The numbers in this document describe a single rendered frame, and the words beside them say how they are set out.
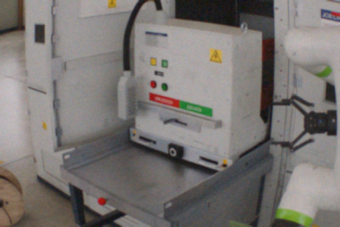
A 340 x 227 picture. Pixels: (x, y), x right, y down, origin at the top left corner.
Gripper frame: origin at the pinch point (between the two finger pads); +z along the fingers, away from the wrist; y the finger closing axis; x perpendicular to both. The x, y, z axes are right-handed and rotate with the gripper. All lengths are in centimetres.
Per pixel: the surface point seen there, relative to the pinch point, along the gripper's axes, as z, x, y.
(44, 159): 174, -136, -6
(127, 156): 63, -29, -9
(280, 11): -4, -13, 49
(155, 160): 51, -29, -11
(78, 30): 84, -10, 43
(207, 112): 27.5, -16.4, 6.9
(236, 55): 14.4, -3.5, 25.2
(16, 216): 171, -89, -52
